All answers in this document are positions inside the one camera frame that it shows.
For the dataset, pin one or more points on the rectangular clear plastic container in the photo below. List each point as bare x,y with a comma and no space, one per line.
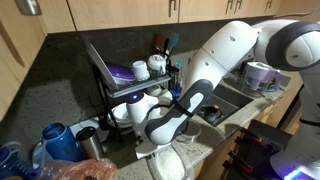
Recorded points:
168,165

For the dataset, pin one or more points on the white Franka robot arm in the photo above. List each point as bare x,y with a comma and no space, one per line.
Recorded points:
216,60

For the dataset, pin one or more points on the purple bowl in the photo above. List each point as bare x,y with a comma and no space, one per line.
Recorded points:
120,71

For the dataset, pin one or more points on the blue dish soap bottle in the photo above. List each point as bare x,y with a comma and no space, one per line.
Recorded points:
176,90

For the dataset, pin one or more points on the black utensil holder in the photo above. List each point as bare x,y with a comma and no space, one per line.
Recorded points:
173,78

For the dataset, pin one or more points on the black two-tier dish rack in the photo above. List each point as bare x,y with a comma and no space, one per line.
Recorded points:
133,87

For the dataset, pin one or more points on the white mug with red print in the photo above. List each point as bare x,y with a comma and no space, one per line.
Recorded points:
156,63

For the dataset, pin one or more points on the black kitchen utensil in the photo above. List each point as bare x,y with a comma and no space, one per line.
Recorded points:
165,46

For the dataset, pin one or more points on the white plates stack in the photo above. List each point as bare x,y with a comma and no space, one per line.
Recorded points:
120,113

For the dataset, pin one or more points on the red spatula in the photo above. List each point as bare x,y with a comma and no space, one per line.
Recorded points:
158,41

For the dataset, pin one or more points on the teal spatula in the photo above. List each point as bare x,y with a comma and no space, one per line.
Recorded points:
172,40

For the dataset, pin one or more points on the white dinner plate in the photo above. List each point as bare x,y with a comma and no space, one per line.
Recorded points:
118,125

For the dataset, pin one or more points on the large white plate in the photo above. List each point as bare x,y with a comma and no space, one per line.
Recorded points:
100,66

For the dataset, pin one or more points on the stainless steel sink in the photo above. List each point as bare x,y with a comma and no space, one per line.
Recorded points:
230,98

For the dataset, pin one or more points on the stainless steel tumbler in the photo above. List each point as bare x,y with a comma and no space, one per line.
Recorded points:
91,146

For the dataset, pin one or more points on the light wood base cabinet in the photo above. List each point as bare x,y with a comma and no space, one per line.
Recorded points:
213,163

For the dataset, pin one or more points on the blue water jug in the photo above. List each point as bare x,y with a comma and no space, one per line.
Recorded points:
61,143

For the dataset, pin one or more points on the black robot stand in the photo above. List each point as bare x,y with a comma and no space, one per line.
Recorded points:
266,133

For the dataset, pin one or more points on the light wood side cabinet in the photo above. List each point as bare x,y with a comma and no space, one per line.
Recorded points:
13,50

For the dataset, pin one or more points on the silver metal cylinder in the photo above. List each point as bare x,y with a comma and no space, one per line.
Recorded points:
26,6

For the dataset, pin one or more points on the blue clear measuring pitcher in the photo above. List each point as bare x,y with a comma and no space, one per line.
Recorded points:
10,163

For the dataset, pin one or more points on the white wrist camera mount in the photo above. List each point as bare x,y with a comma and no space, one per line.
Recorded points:
150,149

